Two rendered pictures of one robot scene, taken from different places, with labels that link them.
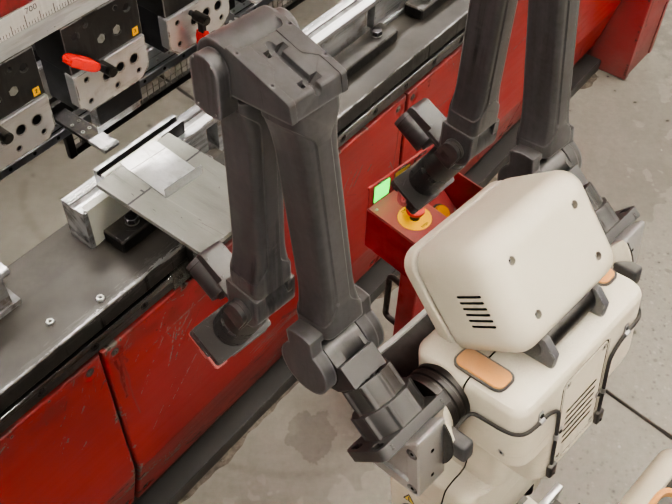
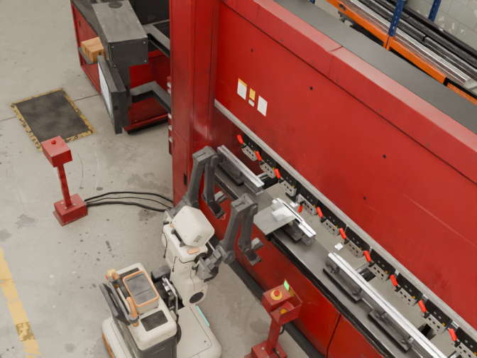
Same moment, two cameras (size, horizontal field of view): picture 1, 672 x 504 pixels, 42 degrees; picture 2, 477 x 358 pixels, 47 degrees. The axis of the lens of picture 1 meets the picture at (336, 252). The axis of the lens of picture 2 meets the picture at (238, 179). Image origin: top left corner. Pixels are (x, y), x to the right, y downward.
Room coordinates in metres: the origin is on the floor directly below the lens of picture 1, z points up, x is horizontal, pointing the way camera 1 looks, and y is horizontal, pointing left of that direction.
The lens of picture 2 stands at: (1.37, -2.17, 3.74)
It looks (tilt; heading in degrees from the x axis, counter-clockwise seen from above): 45 degrees down; 102
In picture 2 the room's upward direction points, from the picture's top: 6 degrees clockwise
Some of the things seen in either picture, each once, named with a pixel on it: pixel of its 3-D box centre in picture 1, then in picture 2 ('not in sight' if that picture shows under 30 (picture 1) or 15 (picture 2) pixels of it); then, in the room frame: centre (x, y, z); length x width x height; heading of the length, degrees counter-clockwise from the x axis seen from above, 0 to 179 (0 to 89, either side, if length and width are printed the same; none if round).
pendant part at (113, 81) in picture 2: not in sight; (113, 94); (-0.18, 0.64, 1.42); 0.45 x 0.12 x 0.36; 128
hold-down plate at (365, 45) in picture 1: (349, 60); (341, 283); (1.64, -0.02, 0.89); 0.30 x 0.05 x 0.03; 143
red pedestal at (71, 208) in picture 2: not in sight; (62, 180); (-0.72, 0.60, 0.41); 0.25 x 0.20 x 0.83; 53
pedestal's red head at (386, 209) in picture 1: (424, 214); (281, 302); (1.30, -0.19, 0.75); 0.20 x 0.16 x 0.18; 136
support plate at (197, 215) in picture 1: (185, 191); (272, 218); (1.10, 0.27, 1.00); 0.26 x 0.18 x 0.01; 53
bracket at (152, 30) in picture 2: not in sight; (152, 45); (-0.02, 0.95, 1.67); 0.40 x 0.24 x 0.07; 143
